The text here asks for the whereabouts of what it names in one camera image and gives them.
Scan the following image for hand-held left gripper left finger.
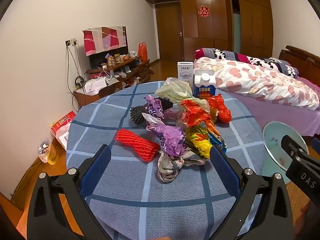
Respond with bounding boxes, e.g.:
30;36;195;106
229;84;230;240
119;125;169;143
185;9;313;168
27;144;113;240

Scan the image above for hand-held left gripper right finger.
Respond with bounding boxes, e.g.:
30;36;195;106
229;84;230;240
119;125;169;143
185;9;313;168
209;144;294;240

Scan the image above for light blue enamel bucket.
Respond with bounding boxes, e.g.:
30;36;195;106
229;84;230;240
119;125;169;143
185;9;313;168
262;121;309;172

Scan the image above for yellow snack wrapper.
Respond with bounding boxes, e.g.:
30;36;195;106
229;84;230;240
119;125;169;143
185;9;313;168
186;126;227;159

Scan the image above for red foam fruit net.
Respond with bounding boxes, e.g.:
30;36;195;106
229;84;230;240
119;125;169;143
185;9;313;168
114;129;160;162

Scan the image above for grey patterned plastic bag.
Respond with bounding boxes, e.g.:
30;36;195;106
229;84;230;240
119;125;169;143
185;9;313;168
157;147;207;183

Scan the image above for purple printed plastic bag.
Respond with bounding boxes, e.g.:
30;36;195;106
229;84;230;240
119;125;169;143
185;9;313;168
144;95;166;121
142;112;187;158

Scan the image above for black foam fruit net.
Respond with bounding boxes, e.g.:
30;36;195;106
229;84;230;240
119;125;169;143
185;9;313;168
130;97;174;125

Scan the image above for pale green plastic bag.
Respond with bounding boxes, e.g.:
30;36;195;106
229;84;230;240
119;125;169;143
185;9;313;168
154;77;193;105

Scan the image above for wooden bed with purple sheet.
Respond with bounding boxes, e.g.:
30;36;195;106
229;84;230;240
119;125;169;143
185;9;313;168
225;45;320;138

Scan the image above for clear bag of small items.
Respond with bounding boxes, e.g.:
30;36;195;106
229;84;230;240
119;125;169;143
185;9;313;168
38;138;59;165

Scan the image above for white heart print quilt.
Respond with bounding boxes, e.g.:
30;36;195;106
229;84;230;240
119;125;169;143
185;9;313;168
194;57;320;111

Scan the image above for white flat box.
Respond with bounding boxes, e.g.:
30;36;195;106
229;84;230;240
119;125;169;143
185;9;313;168
84;78;107;93

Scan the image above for blue milk carton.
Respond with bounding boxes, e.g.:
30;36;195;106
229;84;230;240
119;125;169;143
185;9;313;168
193;69;217;98

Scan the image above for white milk carton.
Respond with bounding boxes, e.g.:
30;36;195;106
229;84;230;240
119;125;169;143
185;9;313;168
177;61;194;87

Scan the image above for wooden television stand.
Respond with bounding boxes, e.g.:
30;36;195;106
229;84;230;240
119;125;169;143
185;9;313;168
74;59;152;106

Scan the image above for black television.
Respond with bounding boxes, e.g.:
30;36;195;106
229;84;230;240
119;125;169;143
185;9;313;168
89;27;129;69

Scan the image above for patchwork cow print blanket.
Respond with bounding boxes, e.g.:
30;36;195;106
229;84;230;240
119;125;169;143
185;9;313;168
195;48;299;78

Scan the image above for television with red-white cover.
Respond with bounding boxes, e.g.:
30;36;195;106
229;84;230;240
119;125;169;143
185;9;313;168
82;26;127;56

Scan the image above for brown wooden wardrobe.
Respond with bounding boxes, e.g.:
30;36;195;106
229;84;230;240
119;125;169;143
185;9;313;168
144;0;273;61

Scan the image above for brown wooden door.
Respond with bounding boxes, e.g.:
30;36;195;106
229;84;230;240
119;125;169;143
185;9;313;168
155;2;184;61

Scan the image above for red paper cutout decoration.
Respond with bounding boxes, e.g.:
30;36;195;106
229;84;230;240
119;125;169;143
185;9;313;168
198;5;210;18

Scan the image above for black power cables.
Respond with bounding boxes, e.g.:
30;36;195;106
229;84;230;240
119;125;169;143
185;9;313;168
66;44;86;112

